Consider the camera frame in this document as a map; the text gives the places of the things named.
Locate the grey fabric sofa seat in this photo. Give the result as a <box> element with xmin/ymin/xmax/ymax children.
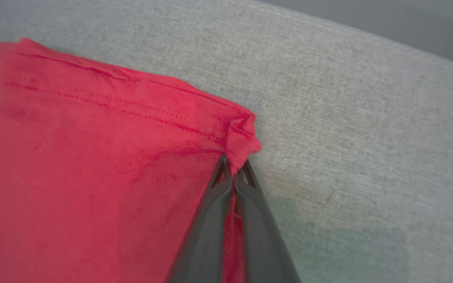
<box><xmin>0</xmin><ymin>0</ymin><xmax>453</xmax><ymax>283</ymax></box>

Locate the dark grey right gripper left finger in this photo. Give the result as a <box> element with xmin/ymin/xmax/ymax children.
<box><xmin>167</xmin><ymin>154</ymin><xmax>235</xmax><ymax>283</ymax></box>

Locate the red and white basketball jersey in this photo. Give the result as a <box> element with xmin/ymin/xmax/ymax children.
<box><xmin>0</xmin><ymin>28</ymin><xmax>262</xmax><ymax>283</ymax></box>

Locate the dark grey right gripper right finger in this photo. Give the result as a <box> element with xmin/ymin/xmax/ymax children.
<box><xmin>235</xmin><ymin>159</ymin><xmax>302</xmax><ymax>283</ymax></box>

